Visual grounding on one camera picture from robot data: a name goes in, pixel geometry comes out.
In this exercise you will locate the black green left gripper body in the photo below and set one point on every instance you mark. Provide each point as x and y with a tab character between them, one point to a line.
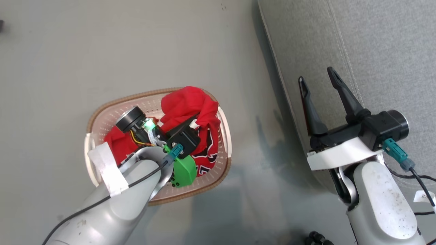
184	137

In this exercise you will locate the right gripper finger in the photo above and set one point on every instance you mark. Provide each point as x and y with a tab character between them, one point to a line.
311	112
347	97

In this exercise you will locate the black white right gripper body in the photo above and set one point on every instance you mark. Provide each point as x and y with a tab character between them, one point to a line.
340	153

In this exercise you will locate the red printed clothing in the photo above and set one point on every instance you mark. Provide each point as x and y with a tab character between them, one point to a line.
185	102

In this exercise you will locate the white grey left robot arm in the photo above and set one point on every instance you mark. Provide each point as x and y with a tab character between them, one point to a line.
112	217

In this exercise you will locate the beige perforated plastic laundry basket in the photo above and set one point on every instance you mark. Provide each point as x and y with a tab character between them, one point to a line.
112	115

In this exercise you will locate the grey fabric sofa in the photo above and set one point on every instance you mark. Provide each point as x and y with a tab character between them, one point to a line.
374	41

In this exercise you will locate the white tape strip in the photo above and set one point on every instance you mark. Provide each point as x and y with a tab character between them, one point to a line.
108	170

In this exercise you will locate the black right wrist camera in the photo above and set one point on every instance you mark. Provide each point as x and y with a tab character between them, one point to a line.
388	127

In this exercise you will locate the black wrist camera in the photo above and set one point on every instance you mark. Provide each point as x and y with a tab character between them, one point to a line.
130	119
388	127

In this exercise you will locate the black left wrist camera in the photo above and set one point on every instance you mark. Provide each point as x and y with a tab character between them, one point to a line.
130	119

